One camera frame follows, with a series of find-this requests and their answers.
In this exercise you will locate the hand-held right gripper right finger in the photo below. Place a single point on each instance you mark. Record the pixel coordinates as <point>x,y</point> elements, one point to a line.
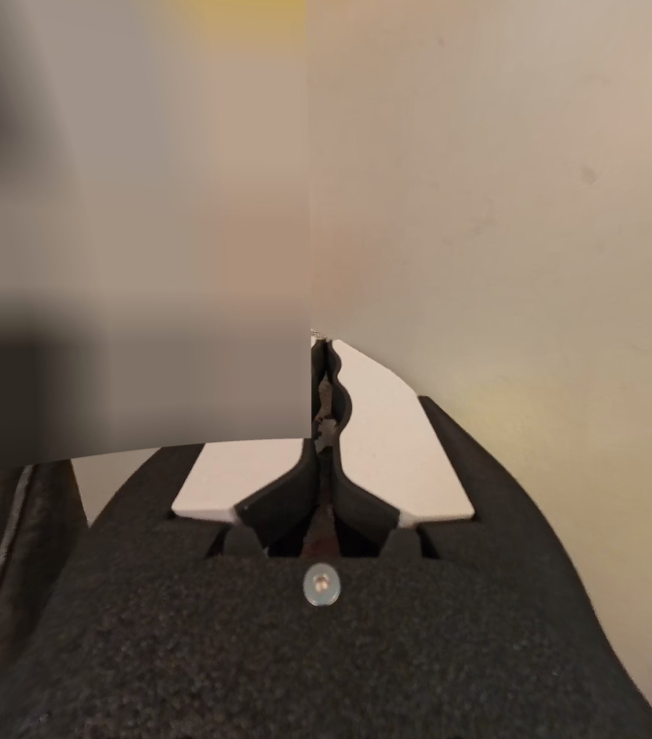
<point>395,456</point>

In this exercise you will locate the crane patterned origami paper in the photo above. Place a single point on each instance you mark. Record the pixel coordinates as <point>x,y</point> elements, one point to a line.
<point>322,428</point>

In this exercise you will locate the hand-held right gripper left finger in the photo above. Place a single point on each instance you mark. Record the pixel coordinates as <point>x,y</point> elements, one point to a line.
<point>227,479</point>

